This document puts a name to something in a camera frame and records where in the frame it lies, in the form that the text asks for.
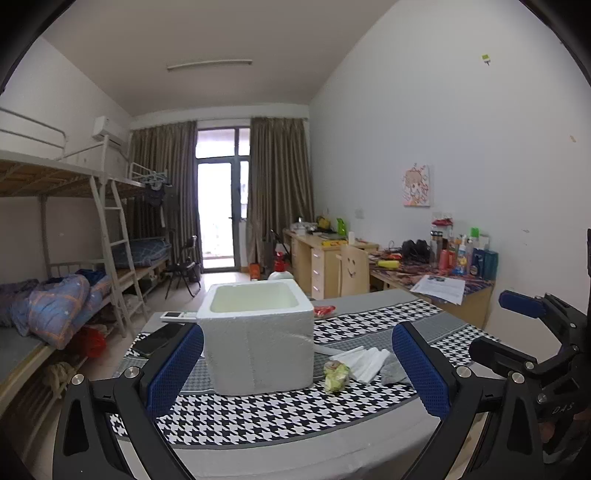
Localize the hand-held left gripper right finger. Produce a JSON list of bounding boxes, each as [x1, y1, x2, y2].
[[392, 322, 546, 480]]

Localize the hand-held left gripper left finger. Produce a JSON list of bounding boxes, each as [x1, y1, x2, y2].
[[53, 323, 205, 480]]

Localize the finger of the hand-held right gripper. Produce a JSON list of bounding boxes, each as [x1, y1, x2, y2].
[[499, 290, 583, 352], [468, 336, 557, 376]]

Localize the light grey sock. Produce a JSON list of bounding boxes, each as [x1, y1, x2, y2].
[[379, 351, 411, 387]]

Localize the white towel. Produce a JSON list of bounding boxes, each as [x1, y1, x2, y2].
[[329, 346, 393, 384]]

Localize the white foam box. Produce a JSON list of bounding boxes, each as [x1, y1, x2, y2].
[[196, 279, 315, 396]]

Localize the black smartphone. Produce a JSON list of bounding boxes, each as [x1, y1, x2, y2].
[[131, 322, 186, 357]]

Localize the group of toiletry bottles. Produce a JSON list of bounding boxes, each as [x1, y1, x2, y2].
[[429, 216, 500, 281]]

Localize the white printed papers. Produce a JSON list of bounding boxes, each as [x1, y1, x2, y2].
[[409, 274, 467, 306]]

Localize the green yellow crumpled bag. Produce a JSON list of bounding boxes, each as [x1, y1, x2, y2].
[[323, 361, 354, 393]]

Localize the red plastic bag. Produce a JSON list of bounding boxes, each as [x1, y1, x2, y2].
[[71, 325, 108, 359]]

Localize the black folding chair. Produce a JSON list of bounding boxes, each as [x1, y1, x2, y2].
[[164, 235, 203, 299]]

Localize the houndstooth blanket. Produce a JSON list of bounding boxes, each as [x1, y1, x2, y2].
[[108, 290, 504, 449]]

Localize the blue checked mattress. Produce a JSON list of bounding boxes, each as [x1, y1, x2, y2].
[[113, 237, 170, 269]]

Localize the wooden smiley chair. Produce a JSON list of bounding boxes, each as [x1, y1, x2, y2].
[[340, 244, 370, 296]]

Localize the black headphones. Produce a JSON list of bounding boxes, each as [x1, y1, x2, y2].
[[401, 239, 433, 262]]

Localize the white bunk ladder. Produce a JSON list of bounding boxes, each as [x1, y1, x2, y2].
[[90, 175, 148, 339]]

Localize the blue orange quilt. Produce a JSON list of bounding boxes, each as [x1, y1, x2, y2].
[[9, 274, 114, 350]]

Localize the wooden desk with drawers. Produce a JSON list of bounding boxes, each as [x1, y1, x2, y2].
[[282, 228, 380, 299]]

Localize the glass balcony door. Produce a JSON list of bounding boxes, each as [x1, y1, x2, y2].
[[196, 128, 253, 273]]

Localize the dark hanging clothes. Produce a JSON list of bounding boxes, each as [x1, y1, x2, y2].
[[143, 182, 167, 228]]

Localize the brown curtain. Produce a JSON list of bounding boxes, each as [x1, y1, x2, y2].
[[126, 120, 199, 266], [246, 117, 316, 269]]

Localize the metal bunk bed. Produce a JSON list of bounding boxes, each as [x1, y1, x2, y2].
[[0, 108, 174, 416]]

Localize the white air conditioner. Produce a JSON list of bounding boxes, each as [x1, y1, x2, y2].
[[92, 116, 127, 148]]

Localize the ceiling tube lamp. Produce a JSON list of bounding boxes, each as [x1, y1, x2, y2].
[[167, 58, 254, 73]]

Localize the cartoon wall poster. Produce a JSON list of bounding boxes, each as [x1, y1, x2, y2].
[[403, 164, 431, 208]]

